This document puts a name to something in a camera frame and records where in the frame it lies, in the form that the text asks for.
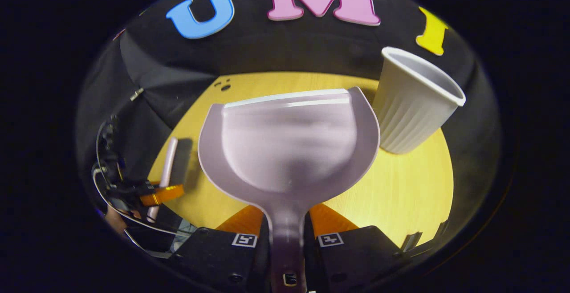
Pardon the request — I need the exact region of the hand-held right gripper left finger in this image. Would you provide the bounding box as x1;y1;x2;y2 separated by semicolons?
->
171;204;272;291

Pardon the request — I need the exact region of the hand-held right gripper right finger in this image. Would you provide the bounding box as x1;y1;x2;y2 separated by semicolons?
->
304;203;401;291

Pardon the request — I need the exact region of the small pink broom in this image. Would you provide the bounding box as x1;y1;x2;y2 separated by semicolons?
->
147;137;179;222

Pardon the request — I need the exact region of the pink dustpan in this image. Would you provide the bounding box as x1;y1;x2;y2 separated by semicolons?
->
198;87;380;293

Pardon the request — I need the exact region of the white ribbed garbage bin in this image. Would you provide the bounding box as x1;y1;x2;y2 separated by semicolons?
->
372;47;466;155

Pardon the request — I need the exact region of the black backdrop cloth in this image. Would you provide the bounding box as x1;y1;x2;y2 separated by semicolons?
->
76;0;504;249

